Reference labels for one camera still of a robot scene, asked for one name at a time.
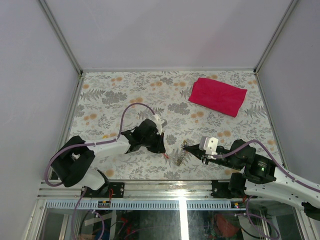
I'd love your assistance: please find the aluminium mounting rail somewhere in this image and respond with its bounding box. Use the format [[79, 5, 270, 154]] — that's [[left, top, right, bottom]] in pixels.
[[37, 179, 306, 200]]

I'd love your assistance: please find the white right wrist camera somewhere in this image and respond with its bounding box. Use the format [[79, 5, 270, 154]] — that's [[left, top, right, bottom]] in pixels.
[[199, 136, 219, 156]]

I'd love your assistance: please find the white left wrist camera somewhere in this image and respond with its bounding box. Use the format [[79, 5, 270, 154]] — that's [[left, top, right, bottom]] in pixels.
[[151, 114, 168, 135]]

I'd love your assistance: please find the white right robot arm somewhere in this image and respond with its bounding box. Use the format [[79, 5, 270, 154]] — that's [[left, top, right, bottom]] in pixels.
[[183, 137, 320, 221]]

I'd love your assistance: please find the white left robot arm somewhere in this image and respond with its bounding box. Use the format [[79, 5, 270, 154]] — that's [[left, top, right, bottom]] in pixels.
[[50, 114, 167, 198]]

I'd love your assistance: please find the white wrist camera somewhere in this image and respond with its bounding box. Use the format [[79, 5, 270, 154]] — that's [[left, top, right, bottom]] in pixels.
[[199, 136, 219, 156], [151, 114, 168, 135]]

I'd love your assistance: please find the white slotted cable duct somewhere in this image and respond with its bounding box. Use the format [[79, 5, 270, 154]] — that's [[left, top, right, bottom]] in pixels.
[[46, 200, 245, 211]]

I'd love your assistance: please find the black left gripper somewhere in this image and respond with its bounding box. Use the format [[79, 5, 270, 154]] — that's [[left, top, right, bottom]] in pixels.
[[142, 130, 167, 154]]

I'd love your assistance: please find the pink folded cloth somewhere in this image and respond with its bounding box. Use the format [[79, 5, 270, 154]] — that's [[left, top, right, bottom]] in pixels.
[[188, 77, 248, 118]]

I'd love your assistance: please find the metal key organiser with rings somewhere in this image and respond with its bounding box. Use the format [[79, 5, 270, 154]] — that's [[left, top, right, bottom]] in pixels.
[[175, 140, 189, 167]]

